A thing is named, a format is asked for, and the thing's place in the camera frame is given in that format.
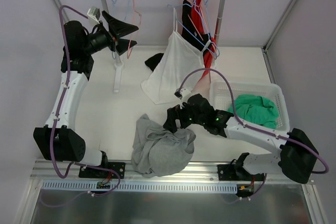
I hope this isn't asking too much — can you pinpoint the grey tank top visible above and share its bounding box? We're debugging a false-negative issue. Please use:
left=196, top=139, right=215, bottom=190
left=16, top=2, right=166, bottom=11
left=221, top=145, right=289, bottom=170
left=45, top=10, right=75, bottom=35
left=131, top=114, right=196, bottom=178

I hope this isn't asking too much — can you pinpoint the white tank top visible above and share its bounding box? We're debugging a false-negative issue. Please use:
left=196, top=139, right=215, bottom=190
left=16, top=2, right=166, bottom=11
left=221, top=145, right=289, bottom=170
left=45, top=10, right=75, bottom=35
left=141, top=9, right=211, bottom=105

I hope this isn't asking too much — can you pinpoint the green tank top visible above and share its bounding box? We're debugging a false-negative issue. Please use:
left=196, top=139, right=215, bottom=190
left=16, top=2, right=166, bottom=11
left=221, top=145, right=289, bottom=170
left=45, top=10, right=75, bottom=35
left=234, top=94, right=279, bottom=130

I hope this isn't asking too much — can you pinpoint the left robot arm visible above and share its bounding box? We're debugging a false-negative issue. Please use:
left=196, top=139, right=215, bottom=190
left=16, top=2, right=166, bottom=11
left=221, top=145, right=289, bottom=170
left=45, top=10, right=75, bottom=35
left=33, top=10, right=139, bottom=178

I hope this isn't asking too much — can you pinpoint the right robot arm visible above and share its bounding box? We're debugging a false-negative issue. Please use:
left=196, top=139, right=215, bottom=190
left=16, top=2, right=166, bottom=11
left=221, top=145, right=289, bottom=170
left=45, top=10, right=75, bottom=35
left=119, top=49, right=319, bottom=184

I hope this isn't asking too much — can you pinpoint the black tank top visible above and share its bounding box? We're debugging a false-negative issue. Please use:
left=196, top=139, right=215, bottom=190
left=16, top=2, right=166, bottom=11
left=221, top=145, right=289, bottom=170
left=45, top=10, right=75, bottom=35
left=144, top=0, right=213, bottom=71

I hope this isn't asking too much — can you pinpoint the red tank top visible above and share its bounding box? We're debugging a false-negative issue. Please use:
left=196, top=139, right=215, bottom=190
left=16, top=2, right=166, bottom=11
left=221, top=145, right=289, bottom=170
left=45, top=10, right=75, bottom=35
left=191, top=0, right=217, bottom=68

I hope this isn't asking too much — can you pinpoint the white plastic basket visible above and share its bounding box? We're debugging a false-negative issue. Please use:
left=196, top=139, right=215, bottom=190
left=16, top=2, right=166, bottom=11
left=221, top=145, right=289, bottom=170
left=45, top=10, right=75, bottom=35
left=209, top=80, right=290, bottom=132

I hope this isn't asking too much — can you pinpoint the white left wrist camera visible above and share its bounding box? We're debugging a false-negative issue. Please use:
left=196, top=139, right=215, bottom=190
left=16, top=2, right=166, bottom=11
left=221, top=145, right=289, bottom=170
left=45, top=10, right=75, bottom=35
left=87, top=6, right=100, bottom=26

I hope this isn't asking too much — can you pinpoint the white slotted cable duct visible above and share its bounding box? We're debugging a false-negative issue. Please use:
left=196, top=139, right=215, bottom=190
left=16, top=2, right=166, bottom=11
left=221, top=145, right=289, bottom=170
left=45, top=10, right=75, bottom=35
left=41, top=180, right=238, bottom=194

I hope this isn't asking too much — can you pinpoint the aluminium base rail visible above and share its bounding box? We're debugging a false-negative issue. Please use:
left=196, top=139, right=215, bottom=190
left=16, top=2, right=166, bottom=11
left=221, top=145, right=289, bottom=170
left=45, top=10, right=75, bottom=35
left=29, top=158, right=314, bottom=184

